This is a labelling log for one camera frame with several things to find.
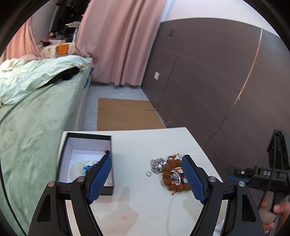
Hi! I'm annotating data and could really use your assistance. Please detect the black jewelry gift box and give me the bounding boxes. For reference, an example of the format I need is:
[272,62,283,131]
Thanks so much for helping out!
[56,131,112,182]

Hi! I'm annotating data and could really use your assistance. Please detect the brown rudraksha bead bracelet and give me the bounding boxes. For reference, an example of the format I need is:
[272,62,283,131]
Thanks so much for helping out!
[162,154,191,192]

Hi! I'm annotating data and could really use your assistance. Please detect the silver chain bracelet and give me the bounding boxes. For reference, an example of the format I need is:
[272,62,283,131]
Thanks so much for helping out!
[150,158,170,175]

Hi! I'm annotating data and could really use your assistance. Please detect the person's right hand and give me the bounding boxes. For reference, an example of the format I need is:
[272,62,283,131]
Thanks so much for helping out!
[263,201,289,234]

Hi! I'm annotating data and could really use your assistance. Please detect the green bed blanket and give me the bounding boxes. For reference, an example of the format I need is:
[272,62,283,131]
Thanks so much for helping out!
[1,66,92,235]

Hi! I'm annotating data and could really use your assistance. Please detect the thin silver bangle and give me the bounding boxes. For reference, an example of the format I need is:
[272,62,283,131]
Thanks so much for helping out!
[160,176,180,191]

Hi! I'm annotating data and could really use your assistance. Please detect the flattened brown cardboard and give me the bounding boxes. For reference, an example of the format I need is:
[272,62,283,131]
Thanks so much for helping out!
[97,98,166,131]

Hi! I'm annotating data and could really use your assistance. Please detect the black garment on bed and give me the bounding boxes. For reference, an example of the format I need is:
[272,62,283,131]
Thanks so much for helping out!
[45,67,80,86]

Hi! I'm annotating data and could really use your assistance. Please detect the pale green duvet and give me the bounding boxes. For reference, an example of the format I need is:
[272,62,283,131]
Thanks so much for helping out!
[1,55,92,106]

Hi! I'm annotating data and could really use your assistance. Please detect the orange box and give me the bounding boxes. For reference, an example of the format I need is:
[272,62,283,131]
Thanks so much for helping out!
[57,44,69,56]

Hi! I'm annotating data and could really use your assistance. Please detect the pink curtain left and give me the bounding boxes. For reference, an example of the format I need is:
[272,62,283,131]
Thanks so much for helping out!
[4,17,41,60]

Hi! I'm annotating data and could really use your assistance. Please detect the pink curtain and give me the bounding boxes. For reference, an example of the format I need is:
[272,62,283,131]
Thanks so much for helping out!
[76,0,167,86]
[4,17,41,60]

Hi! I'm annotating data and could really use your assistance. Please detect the pink curtain right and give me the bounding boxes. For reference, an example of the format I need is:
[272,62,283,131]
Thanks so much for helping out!
[76,0,167,86]

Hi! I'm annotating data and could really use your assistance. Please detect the hanging dark clothes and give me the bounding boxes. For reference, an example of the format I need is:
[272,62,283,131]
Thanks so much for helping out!
[55,0,90,24]

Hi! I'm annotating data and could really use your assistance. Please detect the black cable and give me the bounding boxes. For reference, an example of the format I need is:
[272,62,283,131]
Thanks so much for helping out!
[256,131,284,209]

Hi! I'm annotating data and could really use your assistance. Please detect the white wall socket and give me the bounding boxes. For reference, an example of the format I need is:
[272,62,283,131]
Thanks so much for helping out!
[154,72,159,80]

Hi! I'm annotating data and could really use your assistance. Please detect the dark wall switch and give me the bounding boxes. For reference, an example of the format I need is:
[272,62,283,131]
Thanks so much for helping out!
[169,29,175,36]

